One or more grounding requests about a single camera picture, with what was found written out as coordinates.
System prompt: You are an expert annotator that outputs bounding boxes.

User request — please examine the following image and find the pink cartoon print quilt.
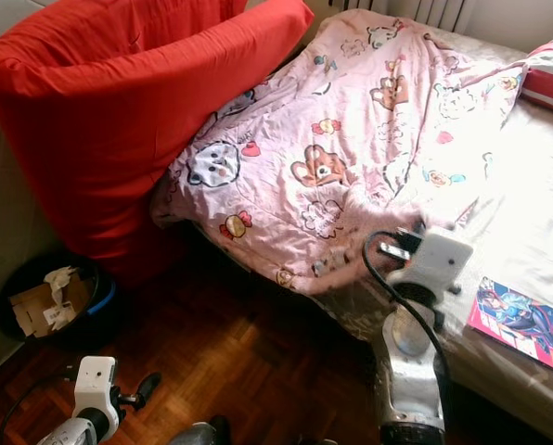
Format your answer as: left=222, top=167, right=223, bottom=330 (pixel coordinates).
left=151, top=9, right=528, bottom=296

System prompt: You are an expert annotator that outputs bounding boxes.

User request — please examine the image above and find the colourful comic book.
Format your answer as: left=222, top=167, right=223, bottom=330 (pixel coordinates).
left=467, top=276, right=553, bottom=374

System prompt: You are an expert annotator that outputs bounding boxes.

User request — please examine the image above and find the silver robot left leg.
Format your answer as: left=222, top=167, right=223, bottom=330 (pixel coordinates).
left=170, top=415, right=229, bottom=445

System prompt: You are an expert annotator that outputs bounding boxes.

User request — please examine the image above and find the black round trash bin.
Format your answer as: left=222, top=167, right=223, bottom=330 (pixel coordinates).
left=0, top=252, right=120, bottom=349

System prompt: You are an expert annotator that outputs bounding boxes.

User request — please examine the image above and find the brown cardboard piece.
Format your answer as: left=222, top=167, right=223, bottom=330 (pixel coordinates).
left=9, top=281, right=96, bottom=339

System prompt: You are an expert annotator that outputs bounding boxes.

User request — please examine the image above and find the white crumpled paper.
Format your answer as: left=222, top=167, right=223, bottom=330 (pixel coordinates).
left=43, top=266, right=81, bottom=299

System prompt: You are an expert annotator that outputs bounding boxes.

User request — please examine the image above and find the bed with beige floral sheet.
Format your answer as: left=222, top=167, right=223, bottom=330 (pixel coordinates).
left=184, top=19, right=553, bottom=441

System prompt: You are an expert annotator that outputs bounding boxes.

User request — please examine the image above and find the red white blue striped pillow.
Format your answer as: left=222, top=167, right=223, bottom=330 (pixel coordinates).
left=522, top=42, right=553, bottom=120

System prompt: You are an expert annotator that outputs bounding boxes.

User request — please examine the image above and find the red folded futon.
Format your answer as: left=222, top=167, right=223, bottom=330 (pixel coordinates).
left=0, top=0, right=315, bottom=284

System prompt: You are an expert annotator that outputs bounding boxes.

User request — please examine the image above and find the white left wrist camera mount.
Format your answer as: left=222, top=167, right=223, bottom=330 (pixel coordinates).
left=75, top=356, right=120, bottom=413

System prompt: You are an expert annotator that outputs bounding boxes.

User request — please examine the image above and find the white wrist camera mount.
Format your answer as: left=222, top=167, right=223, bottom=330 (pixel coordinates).
left=397, top=229, right=474, bottom=293
left=75, top=356, right=120, bottom=413

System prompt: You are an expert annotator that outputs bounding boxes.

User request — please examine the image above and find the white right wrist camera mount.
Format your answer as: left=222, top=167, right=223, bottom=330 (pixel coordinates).
left=397, top=229, right=474, bottom=293

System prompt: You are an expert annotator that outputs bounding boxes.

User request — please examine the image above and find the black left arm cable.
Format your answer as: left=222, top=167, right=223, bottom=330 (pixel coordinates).
left=0, top=369, right=81, bottom=445

